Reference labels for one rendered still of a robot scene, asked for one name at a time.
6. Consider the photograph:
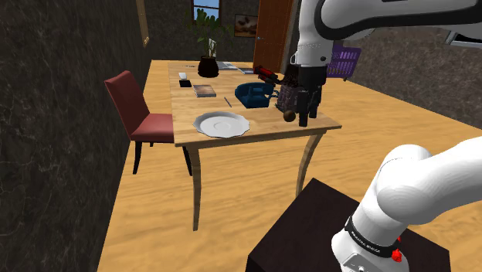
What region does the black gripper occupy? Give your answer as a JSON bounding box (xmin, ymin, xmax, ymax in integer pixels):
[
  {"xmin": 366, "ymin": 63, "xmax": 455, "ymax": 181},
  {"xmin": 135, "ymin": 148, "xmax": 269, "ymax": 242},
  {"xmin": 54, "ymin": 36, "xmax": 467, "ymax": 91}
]
[{"xmin": 295, "ymin": 64, "xmax": 328, "ymax": 128}]

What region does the dark woven basket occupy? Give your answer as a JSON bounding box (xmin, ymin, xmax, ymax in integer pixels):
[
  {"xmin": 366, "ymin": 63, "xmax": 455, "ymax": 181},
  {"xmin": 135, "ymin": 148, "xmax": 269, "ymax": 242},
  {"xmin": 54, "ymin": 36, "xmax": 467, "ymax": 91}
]
[{"xmin": 275, "ymin": 64, "xmax": 302, "ymax": 114}]

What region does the red and black tool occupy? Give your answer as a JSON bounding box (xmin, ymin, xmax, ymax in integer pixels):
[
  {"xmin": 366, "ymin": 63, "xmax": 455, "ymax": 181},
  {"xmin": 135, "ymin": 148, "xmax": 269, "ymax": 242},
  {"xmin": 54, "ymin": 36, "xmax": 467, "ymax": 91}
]
[{"xmin": 253, "ymin": 65, "xmax": 281, "ymax": 85}]

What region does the purple laundry basket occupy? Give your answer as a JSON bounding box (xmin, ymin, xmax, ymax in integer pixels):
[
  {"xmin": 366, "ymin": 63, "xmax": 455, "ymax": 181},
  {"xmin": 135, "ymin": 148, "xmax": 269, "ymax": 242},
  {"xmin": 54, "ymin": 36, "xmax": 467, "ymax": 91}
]
[{"xmin": 325, "ymin": 42, "xmax": 362, "ymax": 82}]

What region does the blue telephone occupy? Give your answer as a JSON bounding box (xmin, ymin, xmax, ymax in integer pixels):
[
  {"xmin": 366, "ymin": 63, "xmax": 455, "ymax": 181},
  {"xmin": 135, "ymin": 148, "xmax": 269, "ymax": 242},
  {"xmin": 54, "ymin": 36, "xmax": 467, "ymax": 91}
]
[{"xmin": 234, "ymin": 81, "xmax": 280, "ymax": 110}]

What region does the brown wooden door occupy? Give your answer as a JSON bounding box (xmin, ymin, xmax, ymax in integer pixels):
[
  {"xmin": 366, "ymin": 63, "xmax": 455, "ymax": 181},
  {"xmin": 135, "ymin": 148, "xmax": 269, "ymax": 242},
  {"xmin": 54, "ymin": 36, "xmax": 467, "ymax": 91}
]
[{"xmin": 252, "ymin": 0, "xmax": 295, "ymax": 74}]

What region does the white scalloped plate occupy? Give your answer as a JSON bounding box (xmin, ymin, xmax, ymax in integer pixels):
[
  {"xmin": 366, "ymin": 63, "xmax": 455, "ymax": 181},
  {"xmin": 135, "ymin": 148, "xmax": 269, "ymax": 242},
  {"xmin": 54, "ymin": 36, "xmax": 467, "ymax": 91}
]
[{"xmin": 192, "ymin": 110, "xmax": 251, "ymax": 139}]

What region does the wooden table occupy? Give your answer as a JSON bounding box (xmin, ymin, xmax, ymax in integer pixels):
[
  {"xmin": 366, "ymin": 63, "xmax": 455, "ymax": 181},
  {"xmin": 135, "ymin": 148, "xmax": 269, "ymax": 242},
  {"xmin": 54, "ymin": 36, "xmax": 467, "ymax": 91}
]
[{"xmin": 167, "ymin": 61, "xmax": 343, "ymax": 232}]

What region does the brown book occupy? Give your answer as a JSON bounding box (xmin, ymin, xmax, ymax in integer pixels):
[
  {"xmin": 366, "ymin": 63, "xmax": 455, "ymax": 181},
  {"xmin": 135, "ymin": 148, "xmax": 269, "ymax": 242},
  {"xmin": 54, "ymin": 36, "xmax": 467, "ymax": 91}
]
[{"xmin": 192, "ymin": 83, "xmax": 218, "ymax": 98}]

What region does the potted green plant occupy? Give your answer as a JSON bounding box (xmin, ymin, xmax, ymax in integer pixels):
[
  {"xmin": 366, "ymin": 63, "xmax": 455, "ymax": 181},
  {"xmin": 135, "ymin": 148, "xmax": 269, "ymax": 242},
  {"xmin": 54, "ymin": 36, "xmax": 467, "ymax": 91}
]
[{"xmin": 184, "ymin": 8, "xmax": 235, "ymax": 79}]

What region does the dark robot stand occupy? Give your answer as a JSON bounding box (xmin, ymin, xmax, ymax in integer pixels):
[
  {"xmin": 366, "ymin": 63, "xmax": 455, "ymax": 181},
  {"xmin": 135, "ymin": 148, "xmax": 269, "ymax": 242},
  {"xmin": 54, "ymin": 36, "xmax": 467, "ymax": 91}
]
[{"xmin": 245, "ymin": 178, "xmax": 452, "ymax": 272}]

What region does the window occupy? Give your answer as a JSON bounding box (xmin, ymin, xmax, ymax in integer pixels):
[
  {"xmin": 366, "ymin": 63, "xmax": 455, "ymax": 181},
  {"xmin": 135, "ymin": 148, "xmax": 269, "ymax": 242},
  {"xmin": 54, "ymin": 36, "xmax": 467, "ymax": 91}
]
[{"xmin": 192, "ymin": 0, "xmax": 222, "ymax": 24}]

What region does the red chair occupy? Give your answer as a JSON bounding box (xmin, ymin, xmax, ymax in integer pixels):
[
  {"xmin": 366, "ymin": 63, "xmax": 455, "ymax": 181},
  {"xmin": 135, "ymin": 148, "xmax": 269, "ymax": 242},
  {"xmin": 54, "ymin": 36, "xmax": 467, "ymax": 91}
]
[{"xmin": 104, "ymin": 70, "xmax": 193, "ymax": 177}]

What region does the framed wall picture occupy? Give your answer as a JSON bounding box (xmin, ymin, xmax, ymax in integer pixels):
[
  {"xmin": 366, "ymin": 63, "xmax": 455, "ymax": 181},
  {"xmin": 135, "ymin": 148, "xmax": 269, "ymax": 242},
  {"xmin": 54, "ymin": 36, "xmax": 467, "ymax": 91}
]
[{"xmin": 234, "ymin": 13, "xmax": 259, "ymax": 39}]

